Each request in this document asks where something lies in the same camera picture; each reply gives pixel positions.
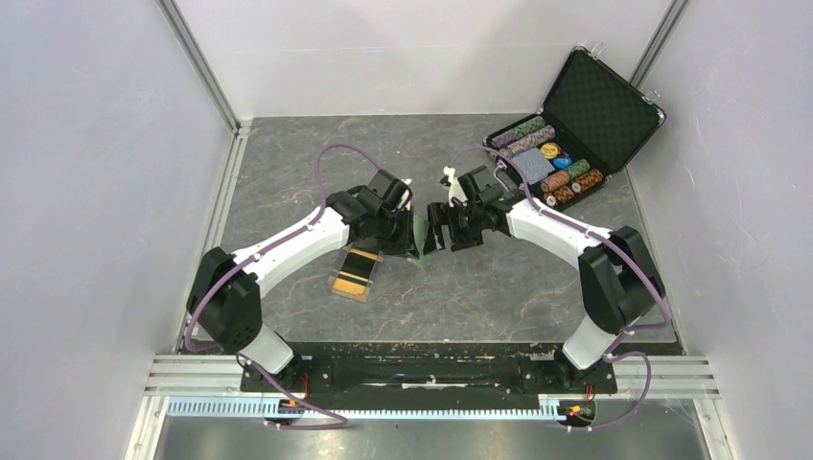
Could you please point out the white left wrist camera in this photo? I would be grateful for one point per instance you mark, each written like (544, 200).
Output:
(406, 196)

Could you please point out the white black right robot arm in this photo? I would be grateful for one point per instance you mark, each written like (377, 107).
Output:
(617, 275)

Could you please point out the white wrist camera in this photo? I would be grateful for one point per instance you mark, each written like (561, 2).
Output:
(456, 195)
(406, 196)

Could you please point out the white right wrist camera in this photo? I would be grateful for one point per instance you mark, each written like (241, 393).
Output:
(456, 195)

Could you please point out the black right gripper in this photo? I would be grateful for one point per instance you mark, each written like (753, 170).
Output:
(458, 239)

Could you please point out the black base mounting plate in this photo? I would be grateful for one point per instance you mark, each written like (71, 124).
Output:
(438, 375)

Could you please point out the clear tray with cards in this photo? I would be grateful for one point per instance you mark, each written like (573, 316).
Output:
(353, 274)

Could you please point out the green card holder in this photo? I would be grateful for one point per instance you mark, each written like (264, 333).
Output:
(419, 233)

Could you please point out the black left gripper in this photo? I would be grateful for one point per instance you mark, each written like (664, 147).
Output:
(406, 244)

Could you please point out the black poker chip case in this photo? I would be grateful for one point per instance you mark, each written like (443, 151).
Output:
(590, 125)

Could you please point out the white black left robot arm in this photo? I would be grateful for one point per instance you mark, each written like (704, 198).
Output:
(226, 295)

